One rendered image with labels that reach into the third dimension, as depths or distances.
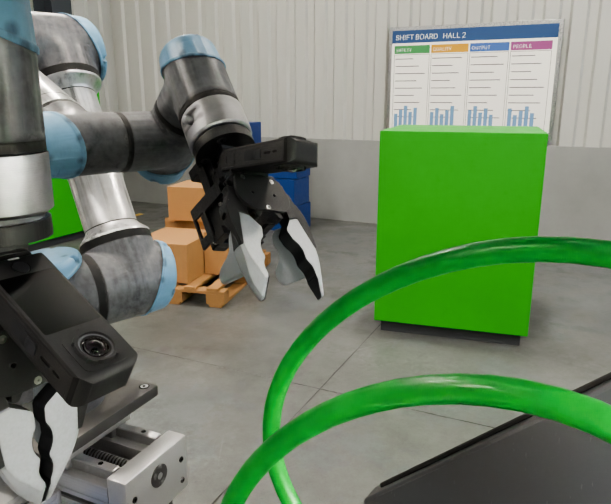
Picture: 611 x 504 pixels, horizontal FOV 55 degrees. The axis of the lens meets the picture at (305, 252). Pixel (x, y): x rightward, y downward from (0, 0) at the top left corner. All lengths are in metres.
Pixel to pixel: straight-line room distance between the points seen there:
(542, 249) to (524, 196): 3.32
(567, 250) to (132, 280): 0.73
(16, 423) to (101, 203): 0.59
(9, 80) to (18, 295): 0.13
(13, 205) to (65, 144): 0.32
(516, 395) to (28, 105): 0.32
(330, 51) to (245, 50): 1.15
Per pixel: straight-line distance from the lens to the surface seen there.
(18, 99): 0.41
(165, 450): 0.93
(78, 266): 0.92
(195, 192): 4.90
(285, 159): 0.58
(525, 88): 6.77
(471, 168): 3.63
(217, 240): 0.63
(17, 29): 0.41
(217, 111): 0.68
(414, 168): 3.65
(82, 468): 0.95
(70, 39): 1.10
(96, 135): 0.73
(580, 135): 6.83
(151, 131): 0.77
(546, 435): 0.73
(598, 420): 0.26
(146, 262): 0.97
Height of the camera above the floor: 1.49
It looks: 15 degrees down
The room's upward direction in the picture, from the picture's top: straight up
